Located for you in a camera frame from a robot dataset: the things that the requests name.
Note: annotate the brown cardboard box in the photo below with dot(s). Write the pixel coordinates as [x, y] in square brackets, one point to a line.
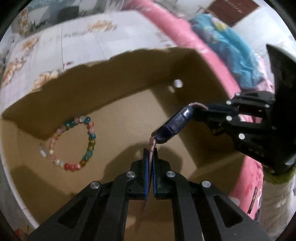
[127, 97]

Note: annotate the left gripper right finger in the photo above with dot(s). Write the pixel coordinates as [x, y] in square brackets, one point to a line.
[200, 210]

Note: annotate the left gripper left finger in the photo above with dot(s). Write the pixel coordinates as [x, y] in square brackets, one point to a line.
[99, 211]

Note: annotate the blue patterned blanket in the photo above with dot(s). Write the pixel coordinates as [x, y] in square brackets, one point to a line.
[242, 62]

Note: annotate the pink floral bed cover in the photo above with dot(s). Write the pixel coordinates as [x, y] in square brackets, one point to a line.
[248, 188]

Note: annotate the brown wooden door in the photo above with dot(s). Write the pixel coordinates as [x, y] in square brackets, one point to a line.
[232, 11]

